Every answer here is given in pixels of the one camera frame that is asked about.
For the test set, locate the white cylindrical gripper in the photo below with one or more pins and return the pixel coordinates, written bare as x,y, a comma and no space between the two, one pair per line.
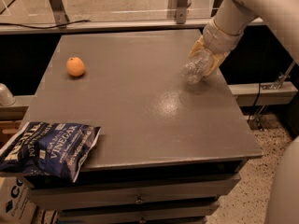
220,39

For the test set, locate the grey drawer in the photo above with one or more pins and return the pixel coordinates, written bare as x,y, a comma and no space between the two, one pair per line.
185,191
151,213

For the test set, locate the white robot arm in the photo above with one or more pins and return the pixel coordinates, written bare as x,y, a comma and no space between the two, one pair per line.
282,19

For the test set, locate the grey drawer cabinet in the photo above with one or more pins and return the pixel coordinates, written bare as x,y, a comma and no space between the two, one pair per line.
153,125

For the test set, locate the white cup on ledge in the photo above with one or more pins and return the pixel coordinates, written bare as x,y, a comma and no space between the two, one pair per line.
6,97

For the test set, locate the clear plastic water bottle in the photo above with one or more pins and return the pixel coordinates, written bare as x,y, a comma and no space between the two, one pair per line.
193,71

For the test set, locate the orange fruit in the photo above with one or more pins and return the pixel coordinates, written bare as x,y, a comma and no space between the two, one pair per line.
75,67

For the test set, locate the white cardboard box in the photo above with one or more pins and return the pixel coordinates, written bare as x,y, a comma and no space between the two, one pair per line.
15,207

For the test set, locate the blue vinegar chips bag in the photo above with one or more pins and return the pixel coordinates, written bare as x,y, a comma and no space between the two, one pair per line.
41,148

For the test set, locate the left metal bracket post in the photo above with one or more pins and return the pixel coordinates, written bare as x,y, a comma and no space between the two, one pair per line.
59,13

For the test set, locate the upper grey drawer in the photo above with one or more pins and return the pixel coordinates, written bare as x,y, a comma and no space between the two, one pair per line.
185,191

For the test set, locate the right metal bracket post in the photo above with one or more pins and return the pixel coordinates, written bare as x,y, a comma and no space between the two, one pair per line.
181,12

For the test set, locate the metal bracket post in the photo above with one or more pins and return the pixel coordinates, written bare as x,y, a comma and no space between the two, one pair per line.
59,13
181,12

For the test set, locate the lower grey drawer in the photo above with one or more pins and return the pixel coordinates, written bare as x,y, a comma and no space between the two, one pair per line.
151,213

